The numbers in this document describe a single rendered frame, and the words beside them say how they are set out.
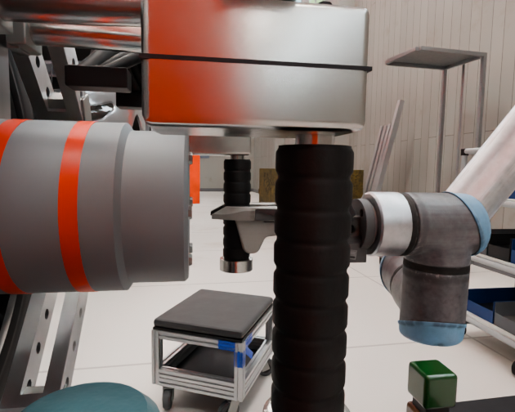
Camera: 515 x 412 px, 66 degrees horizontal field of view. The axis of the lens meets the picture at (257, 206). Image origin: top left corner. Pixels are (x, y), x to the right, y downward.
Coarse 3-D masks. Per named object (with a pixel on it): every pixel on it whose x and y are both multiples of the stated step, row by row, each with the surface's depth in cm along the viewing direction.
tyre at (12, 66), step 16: (16, 80) 53; (16, 96) 53; (16, 112) 53; (32, 112) 58; (16, 304) 53; (16, 320) 53; (16, 336) 53; (0, 368) 48; (0, 384) 48; (0, 400) 48
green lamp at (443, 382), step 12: (420, 360) 47; (432, 360) 47; (408, 372) 47; (420, 372) 45; (432, 372) 44; (444, 372) 44; (408, 384) 47; (420, 384) 44; (432, 384) 44; (444, 384) 44; (456, 384) 44; (420, 396) 44; (432, 396) 44; (444, 396) 44; (432, 408) 44
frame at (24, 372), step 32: (32, 64) 48; (64, 64) 48; (32, 96) 51; (64, 96) 51; (32, 320) 50; (64, 320) 50; (32, 352) 48; (64, 352) 48; (32, 384) 48; (64, 384) 46
